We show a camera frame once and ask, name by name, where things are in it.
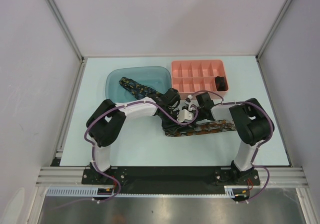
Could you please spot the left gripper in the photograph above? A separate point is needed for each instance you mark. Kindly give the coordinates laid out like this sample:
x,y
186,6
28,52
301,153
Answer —
x,y
172,128

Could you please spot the orange floral tie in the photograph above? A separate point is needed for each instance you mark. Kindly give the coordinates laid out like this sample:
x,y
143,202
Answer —
x,y
211,127

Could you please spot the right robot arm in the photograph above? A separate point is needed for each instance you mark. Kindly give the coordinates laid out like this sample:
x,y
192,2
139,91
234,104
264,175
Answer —
x,y
252,123

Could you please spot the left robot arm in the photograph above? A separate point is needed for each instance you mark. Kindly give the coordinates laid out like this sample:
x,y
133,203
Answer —
x,y
105,124

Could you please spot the rolled dark tie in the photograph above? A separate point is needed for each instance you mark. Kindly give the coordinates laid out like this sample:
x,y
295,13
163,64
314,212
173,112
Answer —
x,y
221,83

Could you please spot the pink compartment organizer tray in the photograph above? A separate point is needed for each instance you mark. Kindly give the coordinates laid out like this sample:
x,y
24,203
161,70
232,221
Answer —
x,y
189,76

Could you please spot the navy yellow patterned tie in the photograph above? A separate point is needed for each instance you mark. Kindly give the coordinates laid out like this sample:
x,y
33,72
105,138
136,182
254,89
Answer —
x,y
135,86

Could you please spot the teal plastic bin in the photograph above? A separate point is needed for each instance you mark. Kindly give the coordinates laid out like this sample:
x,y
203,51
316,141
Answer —
x,y
155,77

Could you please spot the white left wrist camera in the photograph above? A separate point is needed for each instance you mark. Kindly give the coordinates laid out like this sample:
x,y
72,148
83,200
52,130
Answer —
x,y
185,115

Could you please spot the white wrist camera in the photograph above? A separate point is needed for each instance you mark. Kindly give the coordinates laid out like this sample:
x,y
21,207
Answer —
x,y
185,115
188,103

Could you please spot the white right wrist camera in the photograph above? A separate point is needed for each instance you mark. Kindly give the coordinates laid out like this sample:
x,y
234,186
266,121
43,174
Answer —
x,y
188,103

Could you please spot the white cable duct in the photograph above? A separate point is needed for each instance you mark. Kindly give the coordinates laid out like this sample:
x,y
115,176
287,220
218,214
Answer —
x,y
103,192

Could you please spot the aluminium frame rail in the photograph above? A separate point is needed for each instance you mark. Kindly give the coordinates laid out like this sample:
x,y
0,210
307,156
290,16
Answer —
x,y
280,177

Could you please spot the right corner aluminium post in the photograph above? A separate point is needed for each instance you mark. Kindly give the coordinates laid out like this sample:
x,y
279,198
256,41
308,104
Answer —
x,y
283,10

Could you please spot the corner aluminium post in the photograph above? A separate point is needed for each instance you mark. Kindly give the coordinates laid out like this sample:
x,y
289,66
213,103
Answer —
x,y
64,28
283,10

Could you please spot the left corner aluminium post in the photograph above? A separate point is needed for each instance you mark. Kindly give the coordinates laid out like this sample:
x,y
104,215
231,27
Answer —
x,y
64,28

